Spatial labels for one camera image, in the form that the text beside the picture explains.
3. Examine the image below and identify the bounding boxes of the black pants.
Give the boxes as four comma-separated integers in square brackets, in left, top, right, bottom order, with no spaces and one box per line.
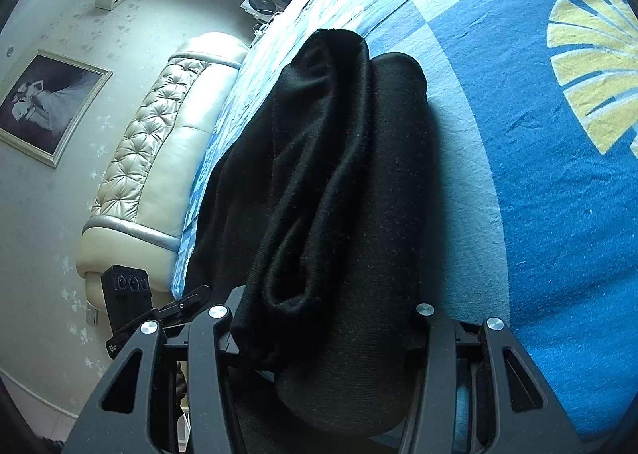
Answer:
[182,28,434,440]

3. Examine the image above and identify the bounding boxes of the white cable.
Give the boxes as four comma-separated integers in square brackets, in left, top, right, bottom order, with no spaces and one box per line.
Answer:
[252,20,274,47]

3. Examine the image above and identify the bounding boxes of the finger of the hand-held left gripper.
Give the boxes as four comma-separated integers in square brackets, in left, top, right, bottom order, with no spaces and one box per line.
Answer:
[154,285,213,325]

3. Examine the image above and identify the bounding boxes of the cream leather headboard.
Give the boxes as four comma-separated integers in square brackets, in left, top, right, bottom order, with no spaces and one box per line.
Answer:
[75,33,250,325]

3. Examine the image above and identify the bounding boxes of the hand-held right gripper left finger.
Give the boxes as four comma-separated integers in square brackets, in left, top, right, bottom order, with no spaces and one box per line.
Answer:
[65,285,250,454]

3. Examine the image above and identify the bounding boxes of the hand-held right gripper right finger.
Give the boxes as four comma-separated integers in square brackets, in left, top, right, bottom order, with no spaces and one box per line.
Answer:
[399,303,586,454]

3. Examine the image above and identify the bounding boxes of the framed black-and-white picture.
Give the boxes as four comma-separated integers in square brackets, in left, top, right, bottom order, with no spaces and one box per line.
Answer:
[0,48,113,168]

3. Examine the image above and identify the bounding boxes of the blue patterned bedsheet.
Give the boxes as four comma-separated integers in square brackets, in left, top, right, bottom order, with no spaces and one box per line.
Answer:
[172,0,638,445]

